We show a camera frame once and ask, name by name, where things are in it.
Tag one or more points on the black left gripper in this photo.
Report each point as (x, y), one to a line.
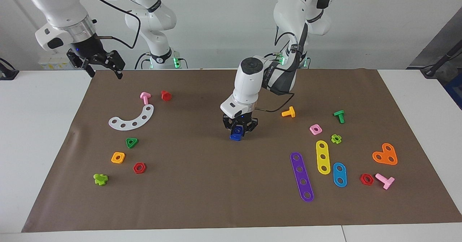
(240, 120)

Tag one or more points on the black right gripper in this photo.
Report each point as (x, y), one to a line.
(90, 54)

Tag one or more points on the blue plastic screw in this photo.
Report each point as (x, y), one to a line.
(235, 137)

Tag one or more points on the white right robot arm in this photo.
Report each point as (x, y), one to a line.
(57, 7)

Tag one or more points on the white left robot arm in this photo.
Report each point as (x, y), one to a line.
(249, 83)

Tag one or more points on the pink plastic screw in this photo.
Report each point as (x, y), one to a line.
(388, 181)
(145, 97)

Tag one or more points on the orange plastic screw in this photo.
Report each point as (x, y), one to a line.
(290, 113)

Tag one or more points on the red plastic screw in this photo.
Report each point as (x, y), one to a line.
(166, 96)

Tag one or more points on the green triangle nut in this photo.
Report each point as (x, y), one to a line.
(127, 140)

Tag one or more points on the pink square nut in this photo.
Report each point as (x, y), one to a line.
(312, 130)

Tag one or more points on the orange square nut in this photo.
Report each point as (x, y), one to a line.
(113, 158)

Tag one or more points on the lime flower nut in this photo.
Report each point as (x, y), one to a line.
(333, 139)

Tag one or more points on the red hex nut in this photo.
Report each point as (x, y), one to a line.
(135, 168)
(362, 179)

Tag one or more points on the dark green plastic screw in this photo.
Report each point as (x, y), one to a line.
(340, 115)

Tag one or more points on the lime green plastic screw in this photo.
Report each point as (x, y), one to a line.
(100, 179)

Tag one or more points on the brown table mat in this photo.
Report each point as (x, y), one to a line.
(223, 184)

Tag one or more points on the white curved holed plate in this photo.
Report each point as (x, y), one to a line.
(129, 125)

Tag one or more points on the purple four-hole plate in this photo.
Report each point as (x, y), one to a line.
(298, 163)

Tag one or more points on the yellow three-hole plate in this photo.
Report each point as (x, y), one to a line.
(323, 150)

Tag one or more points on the black clamp device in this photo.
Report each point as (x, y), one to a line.
(7, 74)

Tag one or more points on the blue two-hole plate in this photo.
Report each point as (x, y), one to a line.
(339, 175)

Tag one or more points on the orange heart-shaped holed plate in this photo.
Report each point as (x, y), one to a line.
(385, 155)

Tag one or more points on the black stand pole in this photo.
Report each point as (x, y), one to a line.
(444, 60)

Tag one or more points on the blue box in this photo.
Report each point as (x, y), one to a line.
(455, 90)

